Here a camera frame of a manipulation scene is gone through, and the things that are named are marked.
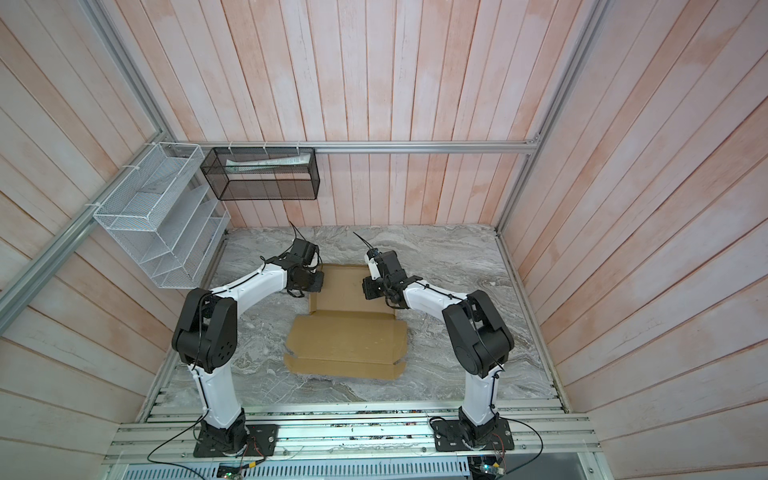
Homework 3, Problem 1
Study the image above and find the brown cardboard box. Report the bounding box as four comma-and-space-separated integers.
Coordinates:
283, 264, 408, 381

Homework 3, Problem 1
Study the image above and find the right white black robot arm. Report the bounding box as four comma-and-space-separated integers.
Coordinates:
362, 248, 514, 453

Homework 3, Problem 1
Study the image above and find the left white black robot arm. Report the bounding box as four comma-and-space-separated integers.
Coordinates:
171, 238, 324, 458

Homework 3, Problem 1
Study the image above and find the white paper in basket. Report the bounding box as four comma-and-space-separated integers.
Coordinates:
224, 154, 312, 174

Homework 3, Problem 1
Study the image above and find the black wire mesh basket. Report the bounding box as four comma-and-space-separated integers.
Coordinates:
201, 146, 321, 201

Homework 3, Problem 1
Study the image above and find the white wire mesh shelf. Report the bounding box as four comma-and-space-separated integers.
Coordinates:
94, 143, 230, 290

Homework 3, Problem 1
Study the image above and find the aluminium frame rail front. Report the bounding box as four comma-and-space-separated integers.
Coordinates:
104, 399, 601, 464

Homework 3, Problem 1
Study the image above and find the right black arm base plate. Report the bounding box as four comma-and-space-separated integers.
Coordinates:
428, 417, 515, 453

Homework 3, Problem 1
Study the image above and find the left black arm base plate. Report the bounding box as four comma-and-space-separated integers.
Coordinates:
193, 422, 279, 458

